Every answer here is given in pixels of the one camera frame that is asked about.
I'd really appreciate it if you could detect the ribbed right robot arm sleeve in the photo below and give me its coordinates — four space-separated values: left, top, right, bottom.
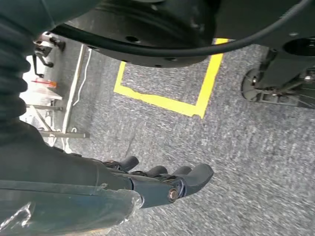
0 13 35 146

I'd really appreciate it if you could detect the thin white cable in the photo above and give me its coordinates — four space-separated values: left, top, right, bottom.
73 48 92 107

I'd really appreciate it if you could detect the black chair base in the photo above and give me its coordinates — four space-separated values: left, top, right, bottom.
32 31 66 79

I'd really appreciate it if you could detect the black robot caster wheel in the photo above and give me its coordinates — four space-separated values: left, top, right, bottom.
240 45 315 110

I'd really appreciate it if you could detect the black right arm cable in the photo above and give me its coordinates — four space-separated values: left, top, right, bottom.
50 0 313 58

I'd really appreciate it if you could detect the grey metal bar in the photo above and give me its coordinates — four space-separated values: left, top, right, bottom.
38 130 90 140

